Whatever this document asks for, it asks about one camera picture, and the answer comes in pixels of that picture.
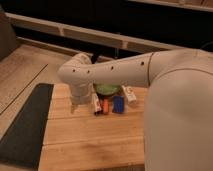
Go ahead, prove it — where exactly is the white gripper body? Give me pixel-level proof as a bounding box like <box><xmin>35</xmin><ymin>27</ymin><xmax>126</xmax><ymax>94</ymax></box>
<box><xmin>69</xmin><ymin>83</ymin><xmax>93</xmax><ymax>112</ymax></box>

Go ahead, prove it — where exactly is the green ceramic bowl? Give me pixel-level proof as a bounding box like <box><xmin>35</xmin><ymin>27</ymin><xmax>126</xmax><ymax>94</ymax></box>
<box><xmin>95</xmin><ymin>84</ymin><xmax>120</xmax><ymax>96</ymax></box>

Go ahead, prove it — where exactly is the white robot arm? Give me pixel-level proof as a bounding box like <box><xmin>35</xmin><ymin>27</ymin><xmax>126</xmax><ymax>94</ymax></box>
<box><xmin>58</xmin><ymin>49</ymin><xmax>213</xmax><ymax>171</ymax></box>

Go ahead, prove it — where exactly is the orange marker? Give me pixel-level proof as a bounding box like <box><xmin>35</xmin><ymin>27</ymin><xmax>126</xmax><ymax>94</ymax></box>
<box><xmin>103</xmin><ymin>99</ymin><xmax>109</xmax><ymax>114</ymax></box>

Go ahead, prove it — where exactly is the blue sponge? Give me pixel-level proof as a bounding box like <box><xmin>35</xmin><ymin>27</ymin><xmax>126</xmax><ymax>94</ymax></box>
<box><xmin>112</xmin><ymin>96</ymin><xmax>124</xmax><ymax>113</ymax></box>

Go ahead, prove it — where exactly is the white bottle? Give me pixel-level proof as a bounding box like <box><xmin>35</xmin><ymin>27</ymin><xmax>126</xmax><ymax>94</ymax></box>
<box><xmin>122</xmin><ymin>86</ymin><xmax>137</xmax><ymax>103</ymax></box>

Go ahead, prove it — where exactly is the black floor mat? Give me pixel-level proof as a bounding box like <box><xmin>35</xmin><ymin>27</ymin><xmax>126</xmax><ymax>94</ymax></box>
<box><xmin>0</xmin><ymin>83</ymin><xmax>53</xmax><ymax>169</ymax></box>

